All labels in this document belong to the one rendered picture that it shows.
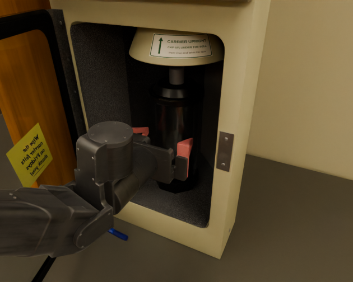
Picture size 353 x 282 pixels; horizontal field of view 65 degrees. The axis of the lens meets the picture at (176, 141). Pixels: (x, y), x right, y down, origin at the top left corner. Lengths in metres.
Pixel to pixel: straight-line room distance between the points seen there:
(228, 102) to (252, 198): 0.40
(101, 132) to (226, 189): 0.23
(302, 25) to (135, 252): 0.65
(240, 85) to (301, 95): 0.47
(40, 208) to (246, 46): 0.29
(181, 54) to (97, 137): 0.18
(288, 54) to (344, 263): 0.50
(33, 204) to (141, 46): 0.28
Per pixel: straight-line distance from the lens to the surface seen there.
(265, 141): 0.91
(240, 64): 0.37
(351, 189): 0.88
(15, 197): 0.32
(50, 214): 0.32
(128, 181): 0.40
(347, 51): 0.80
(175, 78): 0.52
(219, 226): 0.54
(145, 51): 0.45
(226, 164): 0.44
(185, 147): 0.45
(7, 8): 0.54
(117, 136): 0.35
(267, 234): 0.68
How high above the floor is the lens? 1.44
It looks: 32 degrees down
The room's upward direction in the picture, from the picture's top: straight up
